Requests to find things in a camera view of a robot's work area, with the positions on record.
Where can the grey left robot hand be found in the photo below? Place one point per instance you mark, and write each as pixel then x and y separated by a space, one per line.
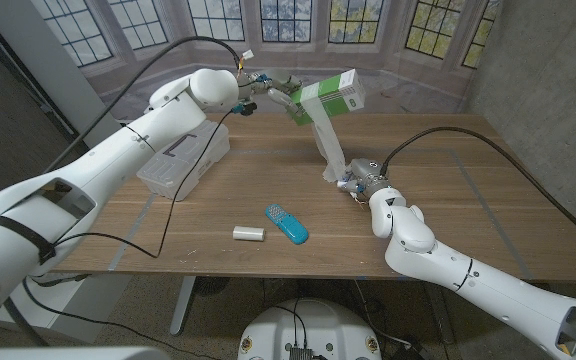
pixel 278 87

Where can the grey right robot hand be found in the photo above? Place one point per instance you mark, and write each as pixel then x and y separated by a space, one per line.
pixel 365 175

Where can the green white straws box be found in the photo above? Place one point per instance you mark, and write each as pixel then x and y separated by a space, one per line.
pixel 338 97

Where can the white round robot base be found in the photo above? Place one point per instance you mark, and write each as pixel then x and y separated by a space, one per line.
pixel 318 325

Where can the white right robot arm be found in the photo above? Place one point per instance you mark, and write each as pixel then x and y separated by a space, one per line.
pixel 468 270

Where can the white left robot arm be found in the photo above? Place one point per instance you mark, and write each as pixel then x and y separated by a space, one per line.
pixel 68 200

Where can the blue mobile phone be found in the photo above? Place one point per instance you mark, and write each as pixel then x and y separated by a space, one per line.
pixel 288 225

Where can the white tape roll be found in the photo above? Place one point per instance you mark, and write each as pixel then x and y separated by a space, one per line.
pixel 249 233

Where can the printed window backdrop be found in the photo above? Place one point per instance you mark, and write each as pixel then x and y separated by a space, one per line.
pixel 393 60

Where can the translucent white plastic bin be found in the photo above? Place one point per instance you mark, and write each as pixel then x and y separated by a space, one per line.
pixel 183 160

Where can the grey table leg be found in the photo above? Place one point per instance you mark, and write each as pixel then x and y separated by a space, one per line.
pixel 440 315
pixel 183 305

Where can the black power brick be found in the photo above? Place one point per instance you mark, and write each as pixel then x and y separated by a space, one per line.
pixel 413 352

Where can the black floor fan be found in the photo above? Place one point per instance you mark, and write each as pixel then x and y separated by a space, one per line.
pixel 213 285

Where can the white flat floor board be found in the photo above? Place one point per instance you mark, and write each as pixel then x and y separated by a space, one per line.
pixel 68 310

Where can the white robot torso edge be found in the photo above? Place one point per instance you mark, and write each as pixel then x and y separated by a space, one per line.
pixel 68 354

